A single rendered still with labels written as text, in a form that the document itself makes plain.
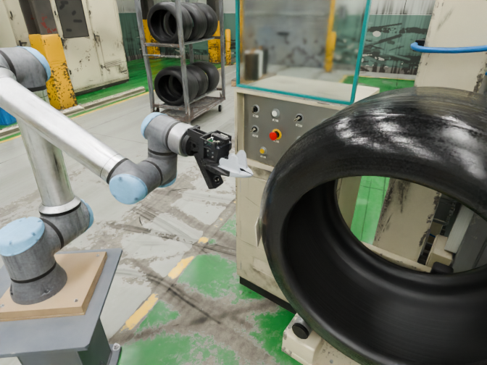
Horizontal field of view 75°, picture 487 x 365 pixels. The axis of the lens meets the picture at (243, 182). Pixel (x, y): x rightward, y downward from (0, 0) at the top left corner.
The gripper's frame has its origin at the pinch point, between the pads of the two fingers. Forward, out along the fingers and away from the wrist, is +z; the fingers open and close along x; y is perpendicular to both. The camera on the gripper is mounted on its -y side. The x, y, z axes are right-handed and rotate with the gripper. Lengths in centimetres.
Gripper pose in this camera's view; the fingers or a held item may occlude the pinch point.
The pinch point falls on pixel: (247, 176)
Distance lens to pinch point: 80.9
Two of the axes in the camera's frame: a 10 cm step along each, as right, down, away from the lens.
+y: 1.0, -8.3, -5.5
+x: 5.9, -4.0, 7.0
